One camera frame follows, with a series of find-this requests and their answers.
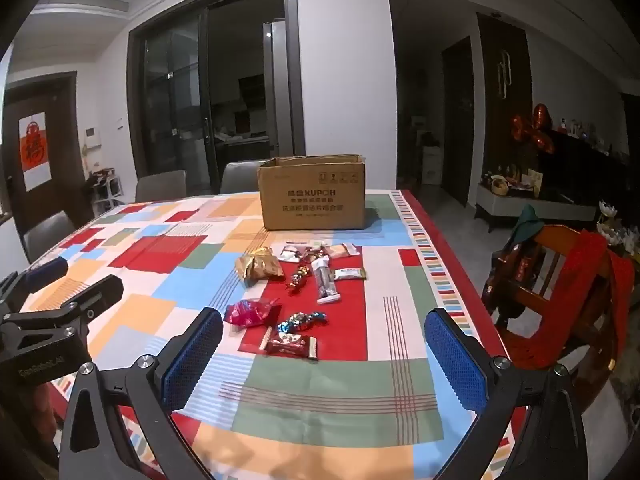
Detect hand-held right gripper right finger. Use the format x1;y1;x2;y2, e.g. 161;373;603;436
424;307;590;480

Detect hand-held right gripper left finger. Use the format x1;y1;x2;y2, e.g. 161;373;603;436
59;306;224;480

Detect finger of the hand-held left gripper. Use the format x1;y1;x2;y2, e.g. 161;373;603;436
2;275;124;343
0;256;69;306

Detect purple orange foil candy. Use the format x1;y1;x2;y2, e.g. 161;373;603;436
276;310;329;334

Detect gold foil candy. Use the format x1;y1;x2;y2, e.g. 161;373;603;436
284;264;314;292

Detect brown cardboard box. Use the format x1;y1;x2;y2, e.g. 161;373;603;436
257;155;369;231

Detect grey dining chair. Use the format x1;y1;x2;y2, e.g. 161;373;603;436
220;160;268;194
135;169;188;204
22;209;77;264

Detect colourful patchwork tablecloth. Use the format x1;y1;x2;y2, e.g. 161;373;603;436
22;189;531;480

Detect magenta snack packet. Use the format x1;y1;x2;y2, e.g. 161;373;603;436
223;297;282;330

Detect white shoe rack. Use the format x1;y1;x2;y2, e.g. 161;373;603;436
85;167;126;218

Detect dark red snack packet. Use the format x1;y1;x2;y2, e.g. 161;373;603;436
262;326;319;361

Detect gold foil snack packet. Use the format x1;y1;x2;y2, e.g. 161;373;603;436
235;246;286;287

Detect dark wooden door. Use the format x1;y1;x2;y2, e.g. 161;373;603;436
2;72;93;241

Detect red and white door poster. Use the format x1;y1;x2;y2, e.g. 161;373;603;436
19;112;53;192

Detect long dark snack packet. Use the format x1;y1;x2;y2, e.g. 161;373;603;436
310;254;342;305

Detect red cloth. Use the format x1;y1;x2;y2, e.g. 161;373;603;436
515;230;636;386

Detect green cloth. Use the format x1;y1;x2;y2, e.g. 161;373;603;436
510;205;546;246

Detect wooden armchair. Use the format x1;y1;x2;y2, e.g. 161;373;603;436
481;205;636;411

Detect peach snack packet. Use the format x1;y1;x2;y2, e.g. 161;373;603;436
325;242;360;261

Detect low white sideboard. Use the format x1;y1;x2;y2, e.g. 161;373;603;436
472;182;601;233

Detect dark framed sliding glass door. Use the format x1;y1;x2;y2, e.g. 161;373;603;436
126;0;307;196

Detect white box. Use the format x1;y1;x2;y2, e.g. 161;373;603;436
422;145;443;186

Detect white lotus flowers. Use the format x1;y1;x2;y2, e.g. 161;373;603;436
597;200;640;256

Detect red foil balloons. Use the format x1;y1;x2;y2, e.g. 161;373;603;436
510;103;556;156

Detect dark hallway door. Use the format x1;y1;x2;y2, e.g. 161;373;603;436
442;35;476;193

